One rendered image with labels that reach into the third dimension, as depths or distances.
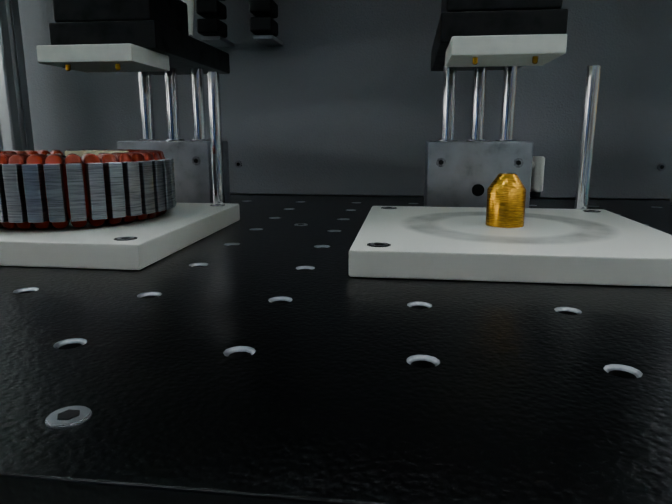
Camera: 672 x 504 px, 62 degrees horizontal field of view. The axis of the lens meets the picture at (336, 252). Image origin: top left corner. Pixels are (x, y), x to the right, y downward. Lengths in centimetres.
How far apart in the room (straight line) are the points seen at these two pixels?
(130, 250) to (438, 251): 13
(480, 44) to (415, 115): 23
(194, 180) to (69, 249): 20
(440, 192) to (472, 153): 4
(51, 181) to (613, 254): 25
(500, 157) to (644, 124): 20
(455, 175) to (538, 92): 17
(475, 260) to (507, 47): 14
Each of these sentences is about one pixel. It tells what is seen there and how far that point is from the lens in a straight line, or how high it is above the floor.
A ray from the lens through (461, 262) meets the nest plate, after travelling 23.
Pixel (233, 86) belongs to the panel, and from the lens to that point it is 58.
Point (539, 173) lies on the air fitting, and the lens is 44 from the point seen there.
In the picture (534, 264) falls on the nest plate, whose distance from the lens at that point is 24.
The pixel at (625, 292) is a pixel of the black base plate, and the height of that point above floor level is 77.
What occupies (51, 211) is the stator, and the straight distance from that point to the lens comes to 30.
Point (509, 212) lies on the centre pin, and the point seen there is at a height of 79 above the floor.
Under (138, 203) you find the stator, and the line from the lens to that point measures 31.
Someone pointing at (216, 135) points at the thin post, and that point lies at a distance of 39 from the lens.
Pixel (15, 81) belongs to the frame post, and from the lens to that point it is 63.
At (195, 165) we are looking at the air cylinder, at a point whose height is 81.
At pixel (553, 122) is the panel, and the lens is 57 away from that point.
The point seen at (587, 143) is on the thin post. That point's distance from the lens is 39.
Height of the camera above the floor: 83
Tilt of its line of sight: 12 degrees down
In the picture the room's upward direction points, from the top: straight up
